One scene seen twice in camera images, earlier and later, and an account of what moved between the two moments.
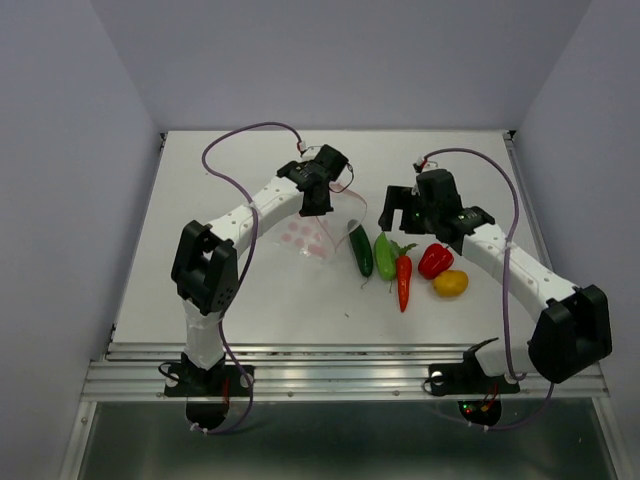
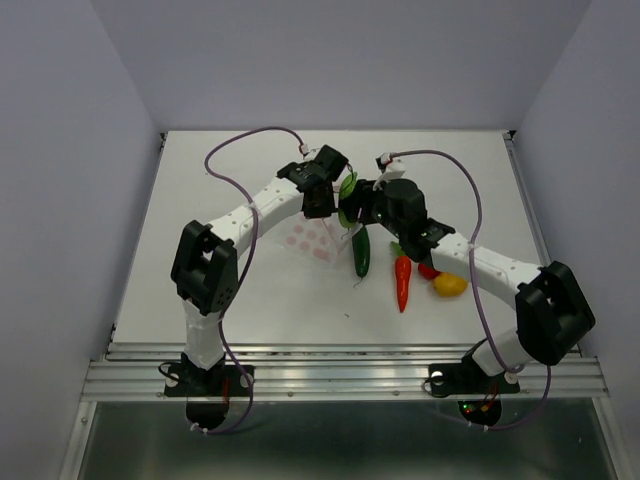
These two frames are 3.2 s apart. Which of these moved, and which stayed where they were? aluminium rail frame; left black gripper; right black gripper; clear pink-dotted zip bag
Moved: right black gripper
Stayed: clear pink-dotted zip bag; left black gripper; aluminium rail frame
